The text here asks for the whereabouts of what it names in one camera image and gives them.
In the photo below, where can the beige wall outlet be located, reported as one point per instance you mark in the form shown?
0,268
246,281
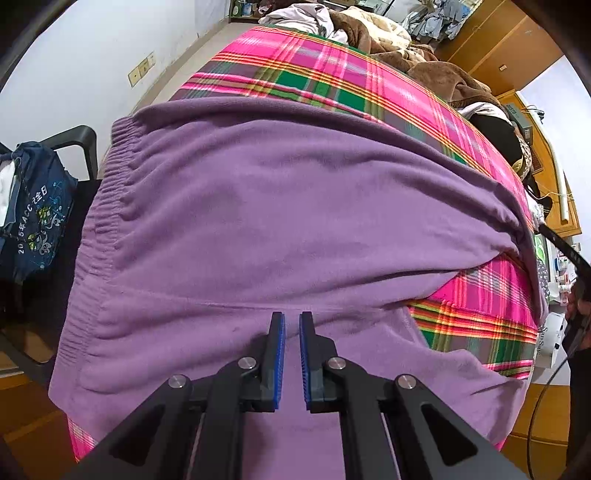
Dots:
141,71

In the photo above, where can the white clothes pile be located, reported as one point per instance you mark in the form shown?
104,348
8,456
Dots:
295,14

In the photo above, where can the wooden wardrobe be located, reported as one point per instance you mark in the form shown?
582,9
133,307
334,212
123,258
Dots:
508,50

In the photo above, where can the black office chair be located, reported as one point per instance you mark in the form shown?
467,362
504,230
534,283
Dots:
78,138

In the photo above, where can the white cardboard box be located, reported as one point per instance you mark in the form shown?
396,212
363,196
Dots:
551,341

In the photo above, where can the black cushion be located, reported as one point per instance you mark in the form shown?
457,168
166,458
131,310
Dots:
494,134

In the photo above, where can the person's right forearm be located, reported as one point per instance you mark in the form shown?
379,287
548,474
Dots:
581,406

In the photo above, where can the green plastic bag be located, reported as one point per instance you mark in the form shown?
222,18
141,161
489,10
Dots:
539,244

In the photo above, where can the grey box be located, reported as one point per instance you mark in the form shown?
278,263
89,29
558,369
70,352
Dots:
517,117

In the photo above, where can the cluttered wall shelf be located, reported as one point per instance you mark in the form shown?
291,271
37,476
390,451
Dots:
249,9

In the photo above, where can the white plastic pipe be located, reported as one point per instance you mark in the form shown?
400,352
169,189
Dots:
563,189

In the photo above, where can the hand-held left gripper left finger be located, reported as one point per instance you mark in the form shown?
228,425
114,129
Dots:
278,360

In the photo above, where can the white storage box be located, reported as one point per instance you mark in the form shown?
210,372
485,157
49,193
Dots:
561,277

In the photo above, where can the pink plaid blanket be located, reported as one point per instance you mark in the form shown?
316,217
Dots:
323,69

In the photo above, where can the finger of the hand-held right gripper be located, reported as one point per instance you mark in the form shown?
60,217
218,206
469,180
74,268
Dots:
563,247

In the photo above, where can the hanging blue clothes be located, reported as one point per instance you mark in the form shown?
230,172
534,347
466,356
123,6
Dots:
438,21

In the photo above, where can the leopard print bag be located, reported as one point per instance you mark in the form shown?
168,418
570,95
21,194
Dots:
524,161

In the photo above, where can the cream fleece blanket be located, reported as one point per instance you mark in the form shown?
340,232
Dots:
388,27

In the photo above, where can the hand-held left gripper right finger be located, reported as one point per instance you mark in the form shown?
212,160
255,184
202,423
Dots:
304,360

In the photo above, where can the brown fleece blanket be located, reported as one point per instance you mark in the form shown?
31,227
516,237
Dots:
443,78

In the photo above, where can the grey dotted cloth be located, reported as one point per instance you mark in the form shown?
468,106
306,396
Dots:
544,279

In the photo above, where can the purple fleece pants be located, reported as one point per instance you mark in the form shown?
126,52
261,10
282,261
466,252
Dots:
277,207

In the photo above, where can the wooden headboard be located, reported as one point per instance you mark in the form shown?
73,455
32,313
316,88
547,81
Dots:
542,152

